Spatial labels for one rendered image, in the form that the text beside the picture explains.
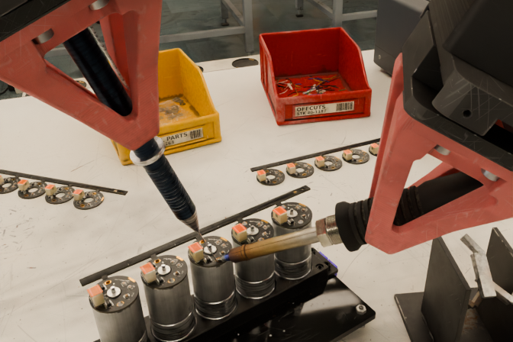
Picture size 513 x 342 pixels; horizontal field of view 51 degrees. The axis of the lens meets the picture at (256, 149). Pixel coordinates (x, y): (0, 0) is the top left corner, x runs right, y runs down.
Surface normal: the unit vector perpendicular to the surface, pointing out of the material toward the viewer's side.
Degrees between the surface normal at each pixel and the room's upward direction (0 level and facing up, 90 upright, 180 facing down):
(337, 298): 0
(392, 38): 90
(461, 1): 63
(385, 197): 102
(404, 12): 90
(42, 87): 110
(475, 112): 90
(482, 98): 90
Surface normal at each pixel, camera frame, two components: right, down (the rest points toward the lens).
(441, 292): -1.00, 0.07
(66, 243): -0.04, -0.86
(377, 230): -0.28, 0.62
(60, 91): 0.64, 0.63
